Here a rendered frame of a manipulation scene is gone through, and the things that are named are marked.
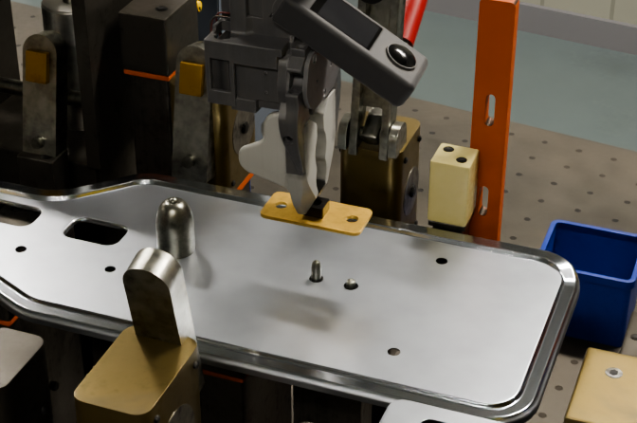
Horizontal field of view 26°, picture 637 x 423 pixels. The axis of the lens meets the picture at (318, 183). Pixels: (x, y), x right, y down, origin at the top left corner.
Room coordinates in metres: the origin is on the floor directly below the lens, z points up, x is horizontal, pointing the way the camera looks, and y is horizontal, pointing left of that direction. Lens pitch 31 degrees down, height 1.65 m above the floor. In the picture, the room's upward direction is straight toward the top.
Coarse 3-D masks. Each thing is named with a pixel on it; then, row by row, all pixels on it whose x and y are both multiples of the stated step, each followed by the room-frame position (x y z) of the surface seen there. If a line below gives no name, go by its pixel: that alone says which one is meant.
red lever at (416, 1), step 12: (408, 0) 1.16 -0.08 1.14; (420, 0) 1.16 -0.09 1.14; (408, 12) 1.15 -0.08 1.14; (420, 12) 1.15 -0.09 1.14; (408, 24) 1.14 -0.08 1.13; (408, 36) 1.13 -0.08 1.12; (372, 108) 1.07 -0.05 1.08; (372, 120) 1.06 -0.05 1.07; (360, 132) 1.06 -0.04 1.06; (372, 132) 1.05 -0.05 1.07
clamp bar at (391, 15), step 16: (368, 0) 1.04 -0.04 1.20; (384, 0) 1.07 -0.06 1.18; (400, 0) 1.06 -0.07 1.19; (384, 16) 1.07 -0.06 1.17; (400, 16) 1.06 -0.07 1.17; (400, 32) 1.06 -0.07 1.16; (352, 96) 1.06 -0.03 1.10; (368, 96) 1.06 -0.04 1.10; (352, 112) 1.06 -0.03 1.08; (384, 112) 1.05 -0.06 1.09; (352, 128) 1.05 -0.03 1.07; (384, 128) 1.04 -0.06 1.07; (352, 144) 1.05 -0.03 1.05; (384, 144) 1.04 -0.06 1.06
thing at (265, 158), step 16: (272, 112) 0.91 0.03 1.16; (272, 128) 0.91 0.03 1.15; (304, 128) 0.89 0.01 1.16; (256, 144) 0.91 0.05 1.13; (272, 144) 0.91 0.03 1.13; (304, 144) 0.89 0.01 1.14; (240, 160) 0.92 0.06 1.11; (256, 160) 0.91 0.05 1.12; (272, 160) 0.91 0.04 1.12; (272, 176) 0.91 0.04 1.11; (288, 176) 0.90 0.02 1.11; (304, 176) 0.89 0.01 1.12; (304, 192) 0.90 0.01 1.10; (304, 208) 0.91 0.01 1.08
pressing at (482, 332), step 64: (0, 192) 1.06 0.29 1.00; (64, 192) 1.05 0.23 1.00; (128, 192) 1.06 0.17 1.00; (192, 192) 1.06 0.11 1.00; (0, 256) 0.96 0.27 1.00; (64, 256) 0.96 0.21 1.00; (128, 256) 0.96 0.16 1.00; (192, 256) 0.96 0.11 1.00; (256, 256) 0.96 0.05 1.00; (320, 256) 0.96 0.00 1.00; (384, 256) 0.96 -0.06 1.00; (448, 256) 0.96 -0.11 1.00; (512, 256) 0.96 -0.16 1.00; (64, 320) 0.87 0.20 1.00; (128, 320) 0.87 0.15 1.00; (192, 320) 0.87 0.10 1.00; (256, 320) 0.87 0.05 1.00; (320, 320) 0.87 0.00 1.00; (384, 320) 0.87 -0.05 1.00; (448, 320) 0.87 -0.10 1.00; (512, 320) 0.87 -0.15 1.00; (320, 384) 0.80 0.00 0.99; (384, 384) 0.79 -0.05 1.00; (448, 384) 0.79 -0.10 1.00; (512, 384) 0.79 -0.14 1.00
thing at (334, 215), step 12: (276, 204) 0.94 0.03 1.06; (288, 204) 0.94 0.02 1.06; (312, 204) 0.93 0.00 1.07; (324, 204) 0.92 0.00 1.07; (336, 204) 0.94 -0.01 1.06; (264, 216) 0.92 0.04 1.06; (276, 216) 0.92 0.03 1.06; (288, 216) 0.92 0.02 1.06; (300, 216) 0.92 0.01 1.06; (312, 216) 0.92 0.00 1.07; (324, 216) 0.92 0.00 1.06; (336, 216) 0.92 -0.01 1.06; (348, 216) 0.92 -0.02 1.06; (360, 216) 0.92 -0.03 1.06; (324, 228) 0.90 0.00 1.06; (336, 228) 0.90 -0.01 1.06; (348, 228) 0.90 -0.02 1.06; (360, 228) 0.90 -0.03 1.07
